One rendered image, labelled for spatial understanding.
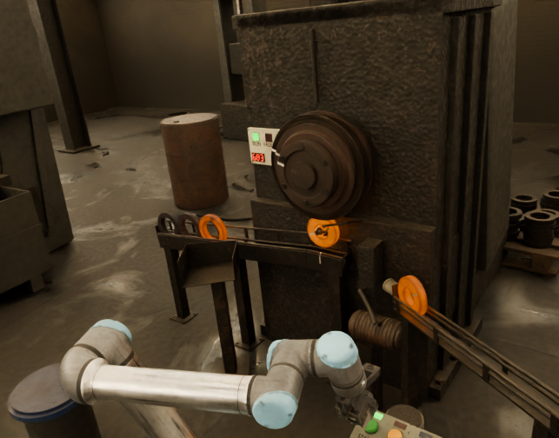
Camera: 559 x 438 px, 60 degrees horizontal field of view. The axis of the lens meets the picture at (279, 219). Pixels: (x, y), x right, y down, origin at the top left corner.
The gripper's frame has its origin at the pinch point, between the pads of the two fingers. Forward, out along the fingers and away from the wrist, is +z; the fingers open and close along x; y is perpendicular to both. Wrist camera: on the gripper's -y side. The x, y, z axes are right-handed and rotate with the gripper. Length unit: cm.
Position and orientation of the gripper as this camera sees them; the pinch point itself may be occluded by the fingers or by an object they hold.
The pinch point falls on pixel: (367, 414)
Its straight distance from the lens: 151.4
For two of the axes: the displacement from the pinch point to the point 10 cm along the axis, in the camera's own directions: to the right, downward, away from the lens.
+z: 2.9, 7.4, 6.0
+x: 8.0, 1.5, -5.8
